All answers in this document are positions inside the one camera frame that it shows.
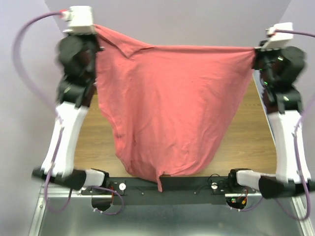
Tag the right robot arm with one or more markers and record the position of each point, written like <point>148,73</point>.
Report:
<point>292,177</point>

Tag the pink t shirt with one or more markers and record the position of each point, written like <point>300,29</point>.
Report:
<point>169,106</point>

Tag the aluminium frame rail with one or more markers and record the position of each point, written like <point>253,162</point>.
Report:
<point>73,215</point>

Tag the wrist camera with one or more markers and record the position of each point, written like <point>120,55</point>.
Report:
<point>276,39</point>
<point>80,20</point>

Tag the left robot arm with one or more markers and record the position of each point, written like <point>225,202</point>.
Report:
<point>73,102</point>

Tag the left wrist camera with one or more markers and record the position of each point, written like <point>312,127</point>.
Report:
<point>80,20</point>

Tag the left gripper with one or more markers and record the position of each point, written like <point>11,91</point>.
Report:
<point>94,45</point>

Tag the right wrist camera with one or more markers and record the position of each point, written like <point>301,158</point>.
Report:
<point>276,39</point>

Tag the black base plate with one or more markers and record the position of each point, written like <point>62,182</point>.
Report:
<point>131,191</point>

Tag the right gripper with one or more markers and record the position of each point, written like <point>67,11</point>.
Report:
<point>259,55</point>

